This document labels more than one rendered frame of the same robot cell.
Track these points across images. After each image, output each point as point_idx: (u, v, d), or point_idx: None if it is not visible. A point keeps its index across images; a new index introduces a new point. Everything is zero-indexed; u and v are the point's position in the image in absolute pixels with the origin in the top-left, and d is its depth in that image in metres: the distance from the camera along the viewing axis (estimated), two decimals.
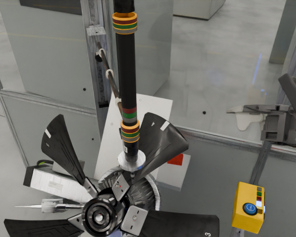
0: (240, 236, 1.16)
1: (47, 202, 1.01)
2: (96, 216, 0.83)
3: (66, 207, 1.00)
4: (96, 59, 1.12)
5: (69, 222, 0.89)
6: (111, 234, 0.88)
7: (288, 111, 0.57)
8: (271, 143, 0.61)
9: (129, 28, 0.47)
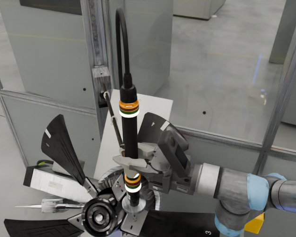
0: (240, 236, 1.16)
1: (47, 202, 1.01)
2: (96, 216, 0.83)
3: (66, 207, 1.00)
4: (100, 96, 1.24)
5: (69, 222, 0.89)
6: (111, 234, 0.88)
7: (170, 174, 0.64)
8: None
9: (133, 113, 0.59)
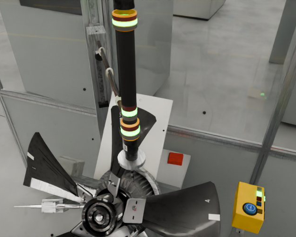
0: (240, 236, 1.16)
1: (47, 202, 1.01)
2: (98, 214, 0.83)
3: (66, 207, 1.00)
4: (96, 58, 1.12)
5: (76, 187, 0.89)
6: None
7: None
8: None
9: (129, 25, 0.47)
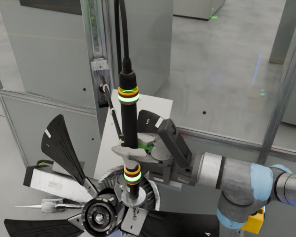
0: (240, 236, 1.16)
1: (47, 202, 1.01)
2: (99, 214, 0.83)
3: (66, 207, 1.00)
4: (99, 90, 1.22)
5: (84, 179, 0.89)
6: None
7: (171, 164, 0.62)
8: None
9: (132, 100, 0.57)
